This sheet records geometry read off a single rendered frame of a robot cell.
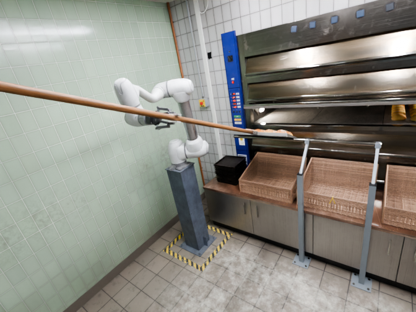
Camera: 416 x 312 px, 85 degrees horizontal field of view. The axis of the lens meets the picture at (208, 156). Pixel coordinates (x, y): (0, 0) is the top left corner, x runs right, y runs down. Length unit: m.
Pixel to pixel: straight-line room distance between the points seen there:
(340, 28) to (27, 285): 3.18
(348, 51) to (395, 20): 0.31
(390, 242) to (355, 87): 1.22
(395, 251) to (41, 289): 2.79
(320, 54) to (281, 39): 0.37
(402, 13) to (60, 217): 3.00
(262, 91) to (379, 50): 0.98
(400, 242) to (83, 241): 2.59
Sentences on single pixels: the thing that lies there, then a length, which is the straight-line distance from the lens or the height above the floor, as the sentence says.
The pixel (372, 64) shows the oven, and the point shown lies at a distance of 2.27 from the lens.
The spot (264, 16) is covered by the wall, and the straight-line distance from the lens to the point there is 2.48.
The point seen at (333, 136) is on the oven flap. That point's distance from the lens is 2.46.
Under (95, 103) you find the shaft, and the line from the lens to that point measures 0.97.
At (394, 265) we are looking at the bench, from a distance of 2.38.
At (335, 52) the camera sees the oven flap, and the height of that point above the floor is 1.80.
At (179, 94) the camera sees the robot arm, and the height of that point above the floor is 1.71.
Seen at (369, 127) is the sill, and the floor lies 1.17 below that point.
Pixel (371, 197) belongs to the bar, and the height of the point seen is 0.86.
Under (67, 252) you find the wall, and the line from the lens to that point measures 2.50.
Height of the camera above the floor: 1.90
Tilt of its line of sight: 22 degrees down
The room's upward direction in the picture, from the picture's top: 10 degrees counter-clockwise
